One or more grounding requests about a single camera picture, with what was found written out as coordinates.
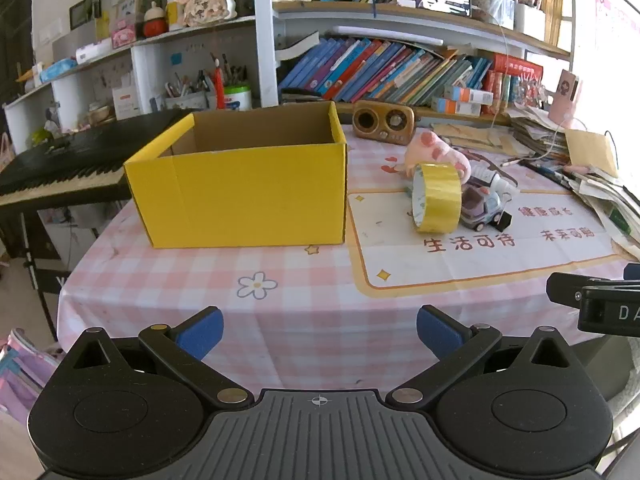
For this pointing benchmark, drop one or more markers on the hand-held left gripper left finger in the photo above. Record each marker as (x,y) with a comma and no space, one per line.
(202,332)

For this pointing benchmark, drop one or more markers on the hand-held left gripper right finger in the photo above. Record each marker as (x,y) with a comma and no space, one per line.
(440,332)

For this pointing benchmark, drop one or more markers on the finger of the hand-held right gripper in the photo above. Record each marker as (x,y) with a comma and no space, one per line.
(632,271)
(562,287)

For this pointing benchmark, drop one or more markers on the black binder clip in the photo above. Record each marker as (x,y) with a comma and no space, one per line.
(505,222)

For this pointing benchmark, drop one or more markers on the white glue bottle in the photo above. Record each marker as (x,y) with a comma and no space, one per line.
(492,177)

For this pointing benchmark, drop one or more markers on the yellow tape roll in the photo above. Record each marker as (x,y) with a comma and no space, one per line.
(442,200)

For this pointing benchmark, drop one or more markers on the yellow cardboard box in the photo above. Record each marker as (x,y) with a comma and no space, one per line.
(240,195)

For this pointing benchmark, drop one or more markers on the pile of papers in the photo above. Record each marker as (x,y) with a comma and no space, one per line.
(610,205)

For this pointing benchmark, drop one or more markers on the printed white desk mat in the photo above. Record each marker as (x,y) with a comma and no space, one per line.
(475,265)

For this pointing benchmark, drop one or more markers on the black pen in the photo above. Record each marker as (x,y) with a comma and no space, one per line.
(545,172)

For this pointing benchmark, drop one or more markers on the brown paper envelope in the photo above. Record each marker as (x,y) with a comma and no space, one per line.
(590,150)

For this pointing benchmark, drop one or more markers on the flat brown paper sheets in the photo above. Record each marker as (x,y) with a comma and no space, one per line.
(465,135)

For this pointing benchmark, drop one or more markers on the pink plush pig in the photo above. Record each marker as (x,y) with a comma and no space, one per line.
(435,150)

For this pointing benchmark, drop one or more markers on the pink patterned bag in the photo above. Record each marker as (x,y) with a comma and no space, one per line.
(20,365)

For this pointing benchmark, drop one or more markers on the pink card box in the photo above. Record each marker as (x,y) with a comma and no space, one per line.
(565,95)

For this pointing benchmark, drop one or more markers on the keyboard stand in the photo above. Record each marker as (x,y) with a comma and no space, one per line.
(30,255)

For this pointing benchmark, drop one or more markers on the brown retro radio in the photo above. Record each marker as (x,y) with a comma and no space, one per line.
(382,122)

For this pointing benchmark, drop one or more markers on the black keyboard piano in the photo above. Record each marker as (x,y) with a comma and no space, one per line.
(65,160)

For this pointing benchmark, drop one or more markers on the red book set box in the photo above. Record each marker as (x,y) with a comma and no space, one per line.
(517,67)

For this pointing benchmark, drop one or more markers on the pen holder with pens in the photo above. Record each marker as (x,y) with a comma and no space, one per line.
(187,100)

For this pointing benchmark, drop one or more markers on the white jar green lid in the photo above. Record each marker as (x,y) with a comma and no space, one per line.
(237,99)

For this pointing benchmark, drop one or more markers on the white box red label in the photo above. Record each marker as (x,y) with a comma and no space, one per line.
(125,102)

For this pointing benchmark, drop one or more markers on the white storage container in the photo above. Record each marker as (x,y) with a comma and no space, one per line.
(530,22)

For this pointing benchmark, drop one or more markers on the row of slanted books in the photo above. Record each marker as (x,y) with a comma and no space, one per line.
(375,67)

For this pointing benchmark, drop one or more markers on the blue tissue pack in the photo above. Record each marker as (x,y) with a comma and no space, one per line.
(57,70)

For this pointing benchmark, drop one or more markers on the white wipes pack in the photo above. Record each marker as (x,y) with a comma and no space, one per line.
(92,52)

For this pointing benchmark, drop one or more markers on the white bookshelf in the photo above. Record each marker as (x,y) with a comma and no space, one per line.
(265,35)

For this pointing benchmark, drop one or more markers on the black framed mirror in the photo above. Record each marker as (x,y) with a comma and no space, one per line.
(442,2)

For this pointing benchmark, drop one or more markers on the red round doll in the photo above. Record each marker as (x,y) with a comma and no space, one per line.
(154,22)

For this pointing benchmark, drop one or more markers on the pink wall poster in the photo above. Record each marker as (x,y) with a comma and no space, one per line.
(615,17)

